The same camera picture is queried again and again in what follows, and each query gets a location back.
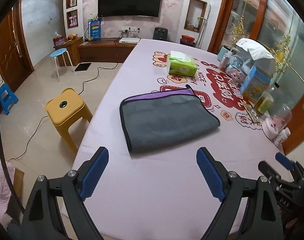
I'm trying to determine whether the purple and grey towel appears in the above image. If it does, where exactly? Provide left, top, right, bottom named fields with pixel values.
left=119, top=86, right=220, bottom=153

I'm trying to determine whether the white labelled jar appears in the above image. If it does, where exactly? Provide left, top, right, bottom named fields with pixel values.
left=273, top=127, right=291, bottom=147

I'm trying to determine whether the foil pill blister pack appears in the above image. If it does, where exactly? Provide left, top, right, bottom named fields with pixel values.
left=243, top=103, right=262, bottom=124

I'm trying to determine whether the green labelled amber bottle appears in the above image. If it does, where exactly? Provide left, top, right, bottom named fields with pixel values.
left=254, top=91, right=274, bottom=116

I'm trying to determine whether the blue yellow cartoon box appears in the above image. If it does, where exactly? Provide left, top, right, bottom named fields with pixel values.
left=240, top=66, right=271, bottom=103

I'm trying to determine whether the pink cartoon figure toy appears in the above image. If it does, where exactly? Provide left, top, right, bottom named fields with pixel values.
left=227, top=68, right=246, bottom=86

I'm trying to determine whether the clear glass jug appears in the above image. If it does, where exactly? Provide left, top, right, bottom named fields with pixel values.
left=226, top=50, right=243, bottom=73

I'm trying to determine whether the yellow plastic stool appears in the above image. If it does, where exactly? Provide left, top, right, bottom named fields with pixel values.
left=45, top=88, right=93, bottom=154

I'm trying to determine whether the white plastic bag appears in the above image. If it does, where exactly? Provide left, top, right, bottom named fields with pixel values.
left=236, top=38, right=274, bottom=61

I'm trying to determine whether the light blue mug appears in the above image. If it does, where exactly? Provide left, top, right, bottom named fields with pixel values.
left=217, top=45, right=230, bottom=62

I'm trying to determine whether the blue plastic step stool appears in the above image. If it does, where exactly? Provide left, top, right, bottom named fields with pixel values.
left=0, top=83, right=19, bottom=115

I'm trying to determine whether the green tissue pack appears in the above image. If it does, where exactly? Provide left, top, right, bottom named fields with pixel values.
left=166, top=50, right=197, bottom=77

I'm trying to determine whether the red basket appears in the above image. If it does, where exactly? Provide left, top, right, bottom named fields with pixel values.
left=179, top=35, right=196, bottom=47

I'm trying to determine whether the black floor scale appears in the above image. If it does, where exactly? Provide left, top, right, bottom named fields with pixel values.
left=74, top=62, right=91, bottom=72

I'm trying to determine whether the light blue round stool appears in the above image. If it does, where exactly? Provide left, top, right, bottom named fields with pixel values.
left=49, top=48, right=75, bottom=81

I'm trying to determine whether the black space heater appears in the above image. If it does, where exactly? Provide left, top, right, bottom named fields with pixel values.
left=153, top=27, right=168, bottom=41

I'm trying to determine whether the brown wooden side cabinet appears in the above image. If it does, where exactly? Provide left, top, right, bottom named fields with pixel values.
left=54, top=37, right=84, bottom=66

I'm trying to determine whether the brown wooden door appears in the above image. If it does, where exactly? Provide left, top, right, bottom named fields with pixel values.
left=0, top=0, right=34, bottom=91

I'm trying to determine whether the low wooden tv bench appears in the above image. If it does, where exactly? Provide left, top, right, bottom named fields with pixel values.
left=78, top=38, right=136, bottom=63

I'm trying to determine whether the red tissue box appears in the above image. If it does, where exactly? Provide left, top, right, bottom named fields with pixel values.
left=53, top=31, right=66, bottom=47

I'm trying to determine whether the fruit plate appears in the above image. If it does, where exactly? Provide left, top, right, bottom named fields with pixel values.
left=67, top=33, right=78, bottom=40

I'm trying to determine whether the white set-top box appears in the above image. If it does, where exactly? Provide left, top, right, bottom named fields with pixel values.
left=118, top=37, right=141, bottom=44

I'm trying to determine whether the blue standing poster board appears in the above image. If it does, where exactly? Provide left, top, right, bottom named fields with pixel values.
left=88, top=18, right=101, bottom=41

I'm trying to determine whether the black floor cable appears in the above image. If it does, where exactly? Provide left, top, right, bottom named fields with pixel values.
left=8, top=31, right=141, bottom=163

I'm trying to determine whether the black wall television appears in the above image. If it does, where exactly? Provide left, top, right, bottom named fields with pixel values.
left=98, top=0, right=161, bottom=17

